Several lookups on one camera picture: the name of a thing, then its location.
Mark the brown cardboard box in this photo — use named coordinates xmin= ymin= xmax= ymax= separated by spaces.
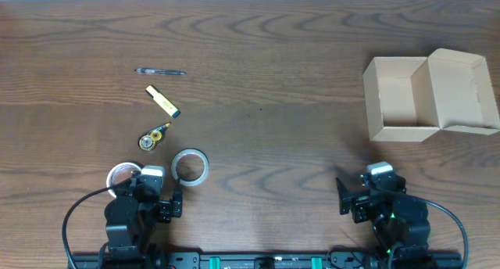
xmin=362 ymin=48 xmax=499 ymax=142

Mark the yellow highlighter marker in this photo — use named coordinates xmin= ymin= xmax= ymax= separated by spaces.
xmin=145 ymin=85 xmax=180 ymax=118

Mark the clear adhesive tape roll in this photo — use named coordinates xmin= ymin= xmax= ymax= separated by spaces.
xmin=171 ymin=149 xmax=210 ymax=187

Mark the black mounting rail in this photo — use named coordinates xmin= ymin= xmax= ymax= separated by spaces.
xmin=68 ymin=250 xmax=462 ymax=269

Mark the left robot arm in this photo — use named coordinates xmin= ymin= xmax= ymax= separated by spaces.
xmin=105 ymin=171 xmax=183 ymax=268

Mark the white masking tape roll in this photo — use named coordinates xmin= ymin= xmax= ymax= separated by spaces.
xmin=106 ymin=162 xmax=142 ymax=187

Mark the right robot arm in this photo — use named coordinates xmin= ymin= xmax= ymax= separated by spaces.
xmin=336 ymin=172 xmax=430 ymax=264

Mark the black ballpoint pen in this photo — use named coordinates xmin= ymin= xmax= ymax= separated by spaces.
xmin=134 ymin=67 xmax=187 ymax=76

